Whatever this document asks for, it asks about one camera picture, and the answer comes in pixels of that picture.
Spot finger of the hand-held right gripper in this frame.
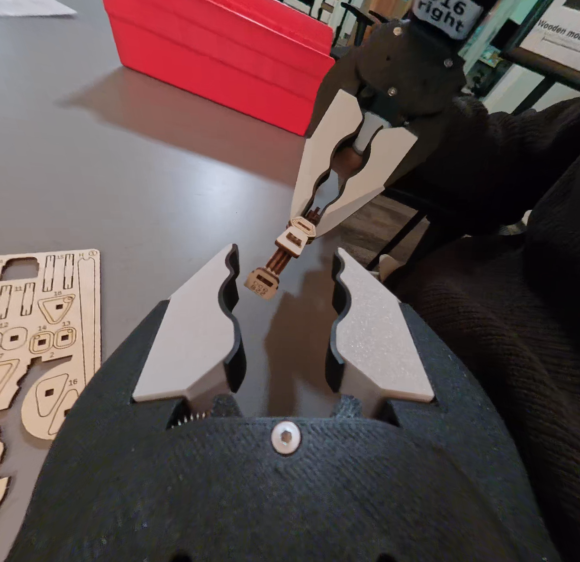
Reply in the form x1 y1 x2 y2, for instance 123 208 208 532
316 126 419 240
289 89 364 228

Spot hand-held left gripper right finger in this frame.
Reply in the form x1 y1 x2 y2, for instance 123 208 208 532
326 248 436 418

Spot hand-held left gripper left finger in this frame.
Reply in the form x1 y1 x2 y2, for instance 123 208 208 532
131 243 247 402

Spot wooden axle assembly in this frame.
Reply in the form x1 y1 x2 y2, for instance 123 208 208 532
244 210 319 300

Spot person's right forearm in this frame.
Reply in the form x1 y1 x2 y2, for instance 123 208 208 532
385 95 580 242

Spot grey desk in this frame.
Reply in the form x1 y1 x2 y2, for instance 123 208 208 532
0 0 391 562

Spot black office chair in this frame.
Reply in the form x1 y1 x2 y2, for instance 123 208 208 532
339 2 391 49

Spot person's black sweater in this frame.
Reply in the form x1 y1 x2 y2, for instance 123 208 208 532
385 154 580 562

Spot red plastic bin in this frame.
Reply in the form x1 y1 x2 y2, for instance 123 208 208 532
97 0 335 56
108 14 336 101
119 40 319 137

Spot punched-out wooden puzzle sheet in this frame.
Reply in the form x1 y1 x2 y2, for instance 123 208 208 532
0 249 102 441

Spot wall poster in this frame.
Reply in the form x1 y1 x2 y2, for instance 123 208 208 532
520 0 580 71

